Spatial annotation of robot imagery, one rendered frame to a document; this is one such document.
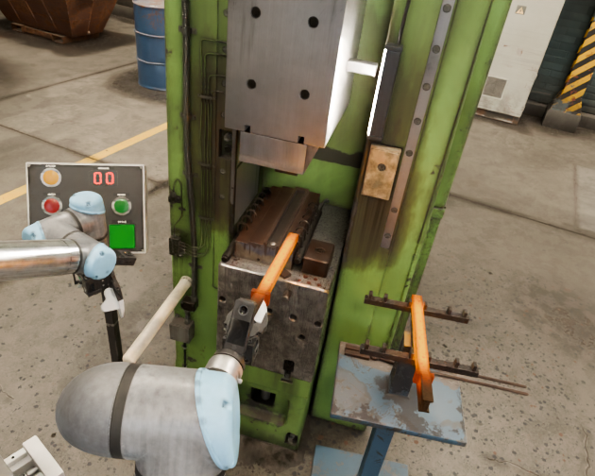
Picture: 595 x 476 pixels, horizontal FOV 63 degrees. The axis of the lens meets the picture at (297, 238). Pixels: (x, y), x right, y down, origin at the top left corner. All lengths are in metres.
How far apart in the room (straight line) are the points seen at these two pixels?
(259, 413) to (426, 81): 1.45
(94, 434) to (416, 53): 1.17
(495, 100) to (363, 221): 5.15
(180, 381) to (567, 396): 2.52
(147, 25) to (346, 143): 4.28
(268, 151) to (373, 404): 0.82
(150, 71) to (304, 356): 4.72
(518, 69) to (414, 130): 5.12
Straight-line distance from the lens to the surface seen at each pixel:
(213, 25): 1.55
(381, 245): 1.67
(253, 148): 1.45
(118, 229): 1.61
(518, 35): 6.51
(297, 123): 1.38
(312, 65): 1.33
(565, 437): 2.78
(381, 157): 1.50
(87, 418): 0.65
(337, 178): 1.95
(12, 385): 2.62
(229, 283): 1.66
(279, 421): 2.15
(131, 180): 1.61
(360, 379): 1.61
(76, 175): 1.63
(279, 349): 1.80
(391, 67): 1.40
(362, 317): 1.87
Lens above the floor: 1.91
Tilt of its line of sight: 34 degrees down
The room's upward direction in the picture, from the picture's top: 8 degrees clockwise
